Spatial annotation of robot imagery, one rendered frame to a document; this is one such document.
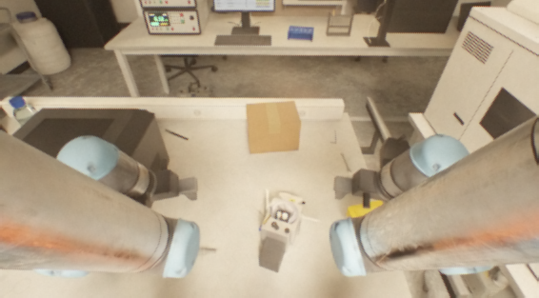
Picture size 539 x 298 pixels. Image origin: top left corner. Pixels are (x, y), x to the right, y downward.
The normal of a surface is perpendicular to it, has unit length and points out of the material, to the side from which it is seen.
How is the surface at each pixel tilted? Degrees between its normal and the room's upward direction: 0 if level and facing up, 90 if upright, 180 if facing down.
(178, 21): 90
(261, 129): 90
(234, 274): 0
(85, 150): 25
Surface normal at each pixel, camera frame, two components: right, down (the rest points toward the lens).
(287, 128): 0.11, 0.64
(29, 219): 0.96, 0.21
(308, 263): 0.00, -0.76
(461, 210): -0.98, 0.16
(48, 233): 0.86, 0.43
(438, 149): 0.07, -0.43
